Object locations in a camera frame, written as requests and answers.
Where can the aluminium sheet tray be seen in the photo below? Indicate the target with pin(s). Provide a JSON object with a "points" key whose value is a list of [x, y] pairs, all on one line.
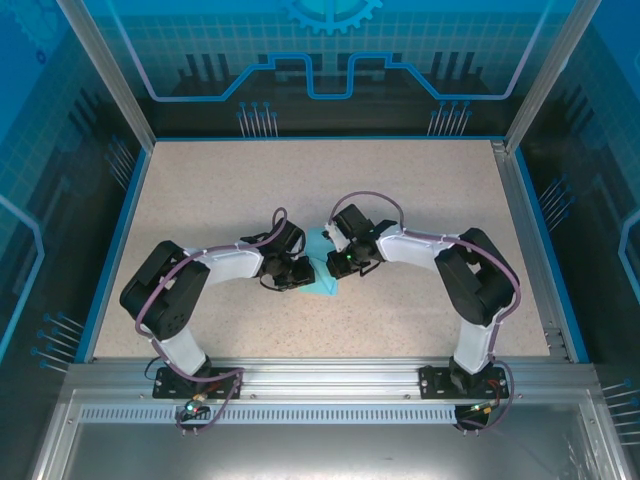
{"points": [[325, 450]]}

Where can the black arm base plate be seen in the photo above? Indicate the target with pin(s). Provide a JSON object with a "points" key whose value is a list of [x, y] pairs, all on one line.
{"points": [[167, 390], [435, 382]]}

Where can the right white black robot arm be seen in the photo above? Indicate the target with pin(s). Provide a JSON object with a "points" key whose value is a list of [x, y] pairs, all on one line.
{"points": [[475, 280]]}

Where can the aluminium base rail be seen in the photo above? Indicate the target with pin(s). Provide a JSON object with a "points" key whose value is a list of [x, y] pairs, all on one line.
{"points": [[325, 380]]}

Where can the aluminium frame post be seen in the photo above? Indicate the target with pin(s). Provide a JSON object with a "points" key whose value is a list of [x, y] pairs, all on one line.
{"points": [[107, 75], [550, 75]]}

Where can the aluminium side rail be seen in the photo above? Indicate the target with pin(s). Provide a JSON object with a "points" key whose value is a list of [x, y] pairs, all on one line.
{"points": [[520, 225]]}

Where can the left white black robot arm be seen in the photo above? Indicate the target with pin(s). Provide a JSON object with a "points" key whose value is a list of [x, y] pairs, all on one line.
{"points": [[165, 290]]}

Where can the blue gear print panel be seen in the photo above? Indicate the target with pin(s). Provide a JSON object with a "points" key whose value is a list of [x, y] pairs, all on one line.
{"points": [[325, 40]]}

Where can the light blue cloth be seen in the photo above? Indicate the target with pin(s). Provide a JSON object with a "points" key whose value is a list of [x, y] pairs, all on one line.
{"points": [[325, 286]]}

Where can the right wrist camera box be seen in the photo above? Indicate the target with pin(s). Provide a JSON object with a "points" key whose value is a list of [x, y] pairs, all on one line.
{"points": [[334, 237]]}

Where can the blue circuit print panel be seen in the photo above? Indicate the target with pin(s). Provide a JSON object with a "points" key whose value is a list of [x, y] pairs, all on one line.
{"points": [[600, 175], [40, 175]]}

